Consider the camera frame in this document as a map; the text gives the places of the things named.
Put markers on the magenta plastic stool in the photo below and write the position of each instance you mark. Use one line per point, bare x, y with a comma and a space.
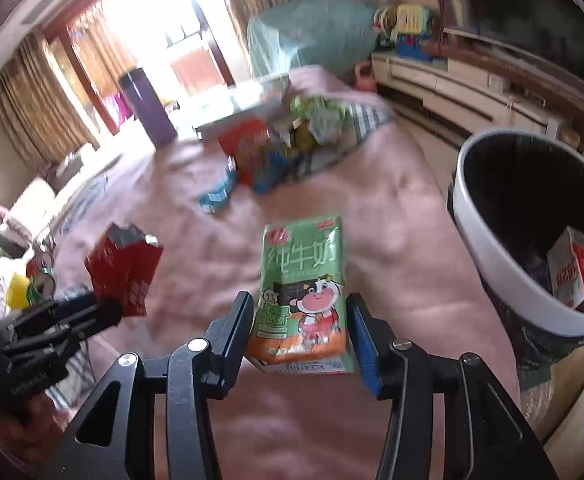
118, 107

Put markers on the pink kettlebell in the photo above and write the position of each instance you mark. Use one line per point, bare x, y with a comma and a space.
366, 77

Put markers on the white flat box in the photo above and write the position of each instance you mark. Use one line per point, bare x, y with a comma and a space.
232, 112

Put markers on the brown sliding door frame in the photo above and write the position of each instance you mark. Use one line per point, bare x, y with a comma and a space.
79, 80

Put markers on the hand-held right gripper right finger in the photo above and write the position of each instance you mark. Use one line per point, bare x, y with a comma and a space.
367, 355

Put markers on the colourful plastic toy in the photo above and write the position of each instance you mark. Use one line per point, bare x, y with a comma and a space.
409, 25

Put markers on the green milk carton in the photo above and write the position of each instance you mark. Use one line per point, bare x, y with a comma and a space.
302, 270

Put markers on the red foil wrapper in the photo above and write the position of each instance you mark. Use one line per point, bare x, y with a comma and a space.
122, 270

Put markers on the orange sheer curtain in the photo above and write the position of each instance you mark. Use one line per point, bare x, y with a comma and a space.
97, 55

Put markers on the red snack bag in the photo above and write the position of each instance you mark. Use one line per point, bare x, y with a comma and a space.
244, 152

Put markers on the pink blanket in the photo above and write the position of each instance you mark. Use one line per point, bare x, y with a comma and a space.
397, 240

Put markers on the teal dust cover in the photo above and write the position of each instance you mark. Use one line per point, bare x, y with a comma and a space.
312, 30

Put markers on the tissue box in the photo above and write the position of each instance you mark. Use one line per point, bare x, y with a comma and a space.
274, 87

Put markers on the crumpled green wrapper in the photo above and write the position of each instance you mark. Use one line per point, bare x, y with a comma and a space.
322, 117

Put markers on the light pink sofa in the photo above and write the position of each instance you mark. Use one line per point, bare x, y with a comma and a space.
37, 200

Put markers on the white trash bin black liner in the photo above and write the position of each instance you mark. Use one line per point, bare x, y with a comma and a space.
509, 285

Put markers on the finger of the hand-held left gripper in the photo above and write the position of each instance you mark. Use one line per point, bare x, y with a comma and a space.
62, 307
87, 322

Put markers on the white television cabinet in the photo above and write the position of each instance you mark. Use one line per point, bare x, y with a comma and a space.
447, 90

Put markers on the red and white carton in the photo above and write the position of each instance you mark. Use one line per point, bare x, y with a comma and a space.
572, 270

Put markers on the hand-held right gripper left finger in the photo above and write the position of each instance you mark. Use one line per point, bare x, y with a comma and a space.
237, 330

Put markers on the purple thermos bottle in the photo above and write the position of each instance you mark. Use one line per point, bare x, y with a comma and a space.
149, 110

